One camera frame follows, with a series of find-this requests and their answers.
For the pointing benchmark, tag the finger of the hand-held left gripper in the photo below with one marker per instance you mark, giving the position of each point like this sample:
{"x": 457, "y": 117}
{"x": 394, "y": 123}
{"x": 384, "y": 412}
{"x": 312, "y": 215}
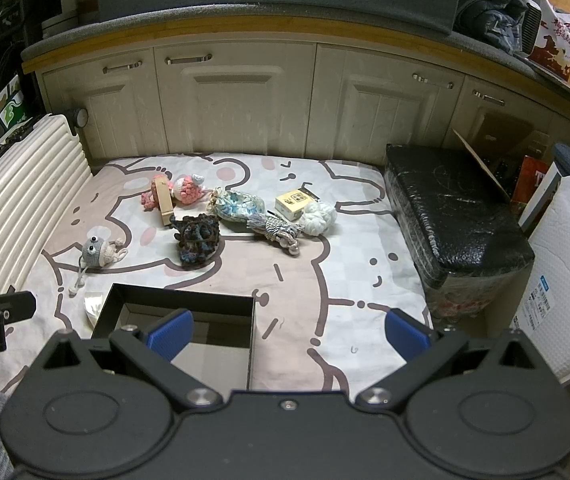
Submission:
{"x": 15, "y": 306}

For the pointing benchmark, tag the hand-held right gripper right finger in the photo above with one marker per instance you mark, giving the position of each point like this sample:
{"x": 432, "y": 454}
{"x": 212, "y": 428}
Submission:
{"x": 405, "y": 334}

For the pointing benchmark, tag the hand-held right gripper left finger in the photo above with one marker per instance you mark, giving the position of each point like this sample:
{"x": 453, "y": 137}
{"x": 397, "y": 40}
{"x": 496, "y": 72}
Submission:
{"x": 171, "y": 334}

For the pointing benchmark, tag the black box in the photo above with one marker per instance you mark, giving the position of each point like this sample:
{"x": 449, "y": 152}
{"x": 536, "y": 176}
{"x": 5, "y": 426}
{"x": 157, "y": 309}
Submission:
{"x": 115, "y": 310}

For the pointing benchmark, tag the grey crochet doll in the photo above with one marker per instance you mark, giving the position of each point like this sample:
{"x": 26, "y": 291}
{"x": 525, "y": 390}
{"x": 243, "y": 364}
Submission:
{"x": 97, "y": 251}

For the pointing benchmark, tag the dark brown blue crochet piece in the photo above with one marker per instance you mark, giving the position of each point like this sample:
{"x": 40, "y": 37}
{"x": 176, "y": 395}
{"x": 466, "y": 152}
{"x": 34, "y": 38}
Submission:
{"x": 197, "y": 237}

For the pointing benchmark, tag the beige wooden block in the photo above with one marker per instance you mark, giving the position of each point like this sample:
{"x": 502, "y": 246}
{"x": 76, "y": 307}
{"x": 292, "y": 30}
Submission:
{"x": 165, "y": 205}

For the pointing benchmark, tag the blue floral pouch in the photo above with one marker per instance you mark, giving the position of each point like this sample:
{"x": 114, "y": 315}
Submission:
{"x": 237, "y": 206}

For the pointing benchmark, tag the white yarn ball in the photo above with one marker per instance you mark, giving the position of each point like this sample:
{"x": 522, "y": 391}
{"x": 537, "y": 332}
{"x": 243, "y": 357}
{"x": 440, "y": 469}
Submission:
{"x": 319, "y": 217}

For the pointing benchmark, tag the pink crochet doll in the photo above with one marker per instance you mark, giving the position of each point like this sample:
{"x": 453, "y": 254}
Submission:
{"x": 187, "y": 190}

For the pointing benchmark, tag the small cream box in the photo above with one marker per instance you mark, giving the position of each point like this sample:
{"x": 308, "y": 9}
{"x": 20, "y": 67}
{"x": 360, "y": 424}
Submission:
{"x": 292, "y": 202}

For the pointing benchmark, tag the white ribbon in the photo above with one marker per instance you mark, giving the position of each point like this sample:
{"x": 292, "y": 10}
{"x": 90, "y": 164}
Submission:
{"x": 92, "y": 307}

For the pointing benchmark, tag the bear printed blanket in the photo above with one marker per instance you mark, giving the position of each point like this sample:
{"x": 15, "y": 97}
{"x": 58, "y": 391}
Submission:
{"x": 345, "y": 270}

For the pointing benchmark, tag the white ribbed suitcase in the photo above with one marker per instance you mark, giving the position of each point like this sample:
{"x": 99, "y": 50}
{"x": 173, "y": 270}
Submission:
{"x": 20, "y": 195}

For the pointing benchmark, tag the black wrapped bundle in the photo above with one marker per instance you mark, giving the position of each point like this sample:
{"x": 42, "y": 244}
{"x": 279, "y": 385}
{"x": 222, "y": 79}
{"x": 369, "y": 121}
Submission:
{"x": 455, "y": 215}

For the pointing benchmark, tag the white bubble mailer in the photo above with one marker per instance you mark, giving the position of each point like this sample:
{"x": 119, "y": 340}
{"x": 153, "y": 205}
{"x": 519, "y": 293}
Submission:
{"x": 565, "y": 280}

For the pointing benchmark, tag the red book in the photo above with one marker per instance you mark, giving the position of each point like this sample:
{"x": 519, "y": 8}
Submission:
{"x": 530, "y": 182}

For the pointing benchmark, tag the green and white box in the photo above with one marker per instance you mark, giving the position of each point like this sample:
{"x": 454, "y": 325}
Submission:
{"x": 10, "y": 105}

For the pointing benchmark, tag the open cardboard box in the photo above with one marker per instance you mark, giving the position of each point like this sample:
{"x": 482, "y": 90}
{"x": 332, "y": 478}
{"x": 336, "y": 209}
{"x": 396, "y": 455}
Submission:
{"x": 502, "y": 145}

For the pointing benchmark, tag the cream cabinet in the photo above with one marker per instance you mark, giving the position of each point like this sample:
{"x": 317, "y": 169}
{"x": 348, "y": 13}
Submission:
{"x": 245, "y": 105}

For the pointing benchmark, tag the white storage box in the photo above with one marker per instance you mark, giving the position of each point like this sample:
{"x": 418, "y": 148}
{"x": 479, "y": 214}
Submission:
{"x": 60, "y": 25}

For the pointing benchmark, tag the grey bench cushion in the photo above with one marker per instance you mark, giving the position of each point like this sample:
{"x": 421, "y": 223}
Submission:
{"x": 175, "y": 22}

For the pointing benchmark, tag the red and white carton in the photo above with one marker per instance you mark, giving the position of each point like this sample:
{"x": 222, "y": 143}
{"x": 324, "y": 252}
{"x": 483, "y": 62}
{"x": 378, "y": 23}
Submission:
{"x": 557, "y": 45}

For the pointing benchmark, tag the dark padded jacket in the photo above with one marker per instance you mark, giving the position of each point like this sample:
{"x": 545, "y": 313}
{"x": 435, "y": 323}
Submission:
{"x": 490, "y": 12}

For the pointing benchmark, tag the white fan heater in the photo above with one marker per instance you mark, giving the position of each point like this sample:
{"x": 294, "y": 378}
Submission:
{"x": 535, "y": 12}

